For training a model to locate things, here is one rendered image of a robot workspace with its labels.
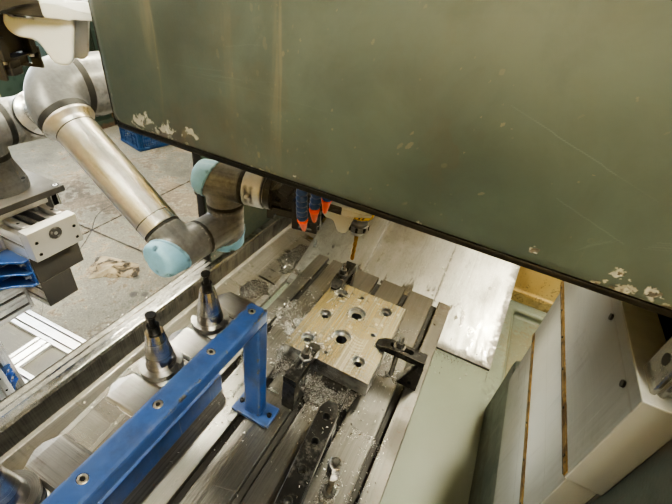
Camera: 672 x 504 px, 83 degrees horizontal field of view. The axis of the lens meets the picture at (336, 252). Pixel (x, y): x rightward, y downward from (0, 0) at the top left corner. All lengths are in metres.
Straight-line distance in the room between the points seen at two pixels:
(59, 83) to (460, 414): 1.37
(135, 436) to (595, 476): 0.59
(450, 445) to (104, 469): 1.01
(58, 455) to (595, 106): 0.65
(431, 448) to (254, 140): 1.12
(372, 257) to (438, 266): 0.29
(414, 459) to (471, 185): 1.07
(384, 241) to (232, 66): 1.47
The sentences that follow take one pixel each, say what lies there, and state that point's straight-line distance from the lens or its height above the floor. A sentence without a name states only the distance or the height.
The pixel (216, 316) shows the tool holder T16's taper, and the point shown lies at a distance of 0.69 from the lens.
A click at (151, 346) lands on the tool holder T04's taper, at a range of 0.62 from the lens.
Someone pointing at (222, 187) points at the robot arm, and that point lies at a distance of 0.77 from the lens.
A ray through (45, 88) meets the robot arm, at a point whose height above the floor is 1.52.
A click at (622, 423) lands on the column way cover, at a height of 1.37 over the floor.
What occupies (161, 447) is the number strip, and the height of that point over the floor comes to 0.93.
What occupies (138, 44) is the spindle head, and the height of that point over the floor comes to 1.66.
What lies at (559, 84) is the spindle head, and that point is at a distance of 0.28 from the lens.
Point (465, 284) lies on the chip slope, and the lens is 1.70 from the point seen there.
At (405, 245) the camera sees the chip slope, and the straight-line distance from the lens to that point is 1.76.
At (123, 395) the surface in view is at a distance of 0.66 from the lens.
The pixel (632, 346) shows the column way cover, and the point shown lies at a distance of 0.60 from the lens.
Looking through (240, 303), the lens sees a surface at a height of 1.22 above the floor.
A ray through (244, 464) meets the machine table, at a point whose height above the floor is 0.90.
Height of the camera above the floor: 1.74
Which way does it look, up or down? 36 degrees down
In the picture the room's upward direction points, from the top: 8 degrees clockwise
